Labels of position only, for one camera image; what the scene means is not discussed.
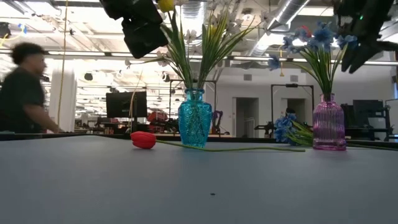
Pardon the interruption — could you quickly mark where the red background object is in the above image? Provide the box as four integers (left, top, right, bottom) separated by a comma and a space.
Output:
146, 111, 169, 124

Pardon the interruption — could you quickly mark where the teal patterned glass vase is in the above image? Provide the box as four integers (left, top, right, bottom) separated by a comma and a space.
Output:
178, 88, 213, 149

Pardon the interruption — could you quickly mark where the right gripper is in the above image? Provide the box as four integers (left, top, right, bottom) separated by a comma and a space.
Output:
334, 0, 398, 75

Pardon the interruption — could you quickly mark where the black computer monitor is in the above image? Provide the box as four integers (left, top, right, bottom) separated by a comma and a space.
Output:
105, 91, 148, 119

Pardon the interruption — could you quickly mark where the person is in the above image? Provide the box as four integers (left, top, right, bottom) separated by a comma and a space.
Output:
0, 42, 63, 134

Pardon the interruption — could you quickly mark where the long ceiling light strip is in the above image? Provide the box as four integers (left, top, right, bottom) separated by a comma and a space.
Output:
0, 49, 398, 67

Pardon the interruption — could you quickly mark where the purple ribbed glass vase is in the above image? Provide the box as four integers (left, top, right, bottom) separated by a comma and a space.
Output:
312, 93, 347, 152

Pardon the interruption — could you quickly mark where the black aluminium table frame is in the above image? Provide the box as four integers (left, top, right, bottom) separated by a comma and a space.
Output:
0, 132, 398, 150

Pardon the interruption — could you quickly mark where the black desk with monitors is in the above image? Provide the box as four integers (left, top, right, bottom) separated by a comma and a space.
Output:
340, 99, 392, 139

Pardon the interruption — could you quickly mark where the yellow tulip with narrow leaf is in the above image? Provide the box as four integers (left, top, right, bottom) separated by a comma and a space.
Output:
157, 0, 190, 91

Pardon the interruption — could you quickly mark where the white building pillar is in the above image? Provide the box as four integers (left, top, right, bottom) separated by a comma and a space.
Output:
49, 67, 78, 133

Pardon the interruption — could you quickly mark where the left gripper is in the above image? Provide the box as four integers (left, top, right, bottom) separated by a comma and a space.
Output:
99, 0, 169, 59

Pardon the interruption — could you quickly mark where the yellow hanging cable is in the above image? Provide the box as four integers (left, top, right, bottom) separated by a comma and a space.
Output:
57, 0, 68, 125

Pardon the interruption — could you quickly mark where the silver ribbed ventilation duct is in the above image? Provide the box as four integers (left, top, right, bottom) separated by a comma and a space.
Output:
182, 0, 206, 32

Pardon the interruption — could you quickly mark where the black device with blue tag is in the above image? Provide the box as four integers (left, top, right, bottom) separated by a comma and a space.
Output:
0, 22, 12, 40

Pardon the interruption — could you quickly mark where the silver smooth ventilation duct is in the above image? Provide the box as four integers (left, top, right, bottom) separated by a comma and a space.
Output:
248, 0, 312, 58

